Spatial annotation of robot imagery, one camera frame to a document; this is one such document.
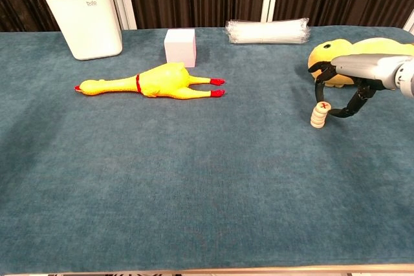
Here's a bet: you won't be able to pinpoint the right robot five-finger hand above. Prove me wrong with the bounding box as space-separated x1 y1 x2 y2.
307 53 414 119

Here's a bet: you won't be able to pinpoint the white trash bin with lid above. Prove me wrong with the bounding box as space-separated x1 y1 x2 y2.
44 0 124 61

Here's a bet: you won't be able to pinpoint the bundle of clear straws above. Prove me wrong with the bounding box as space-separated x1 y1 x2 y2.
224 17 311 45

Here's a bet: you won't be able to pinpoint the yellow plush animal toy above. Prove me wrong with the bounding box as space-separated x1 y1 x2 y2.
307 38 414 89

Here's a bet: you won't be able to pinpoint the teal blue table cloth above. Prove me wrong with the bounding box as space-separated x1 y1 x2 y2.
0 26 414 273

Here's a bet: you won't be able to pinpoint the yellow rubber chicken toy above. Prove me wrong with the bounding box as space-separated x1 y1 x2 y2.
74 61 226 100

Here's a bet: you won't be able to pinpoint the pink cube block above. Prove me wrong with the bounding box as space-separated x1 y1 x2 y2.
164 28 197 69

